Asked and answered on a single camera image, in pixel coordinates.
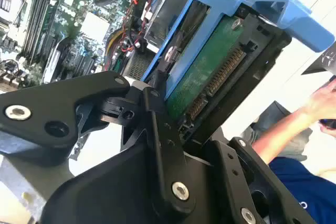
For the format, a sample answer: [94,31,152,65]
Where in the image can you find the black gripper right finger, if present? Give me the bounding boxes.
[209,136,316,224]

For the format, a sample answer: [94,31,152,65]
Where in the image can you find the person bare hand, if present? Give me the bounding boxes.
[304,79,336,138]

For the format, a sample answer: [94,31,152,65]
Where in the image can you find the hard disk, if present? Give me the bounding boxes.
[140,0,336,147]

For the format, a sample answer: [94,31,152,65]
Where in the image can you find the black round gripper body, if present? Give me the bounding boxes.
[40,140,236,224]

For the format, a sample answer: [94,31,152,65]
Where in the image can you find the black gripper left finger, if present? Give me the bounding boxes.
[0,69,196,213]

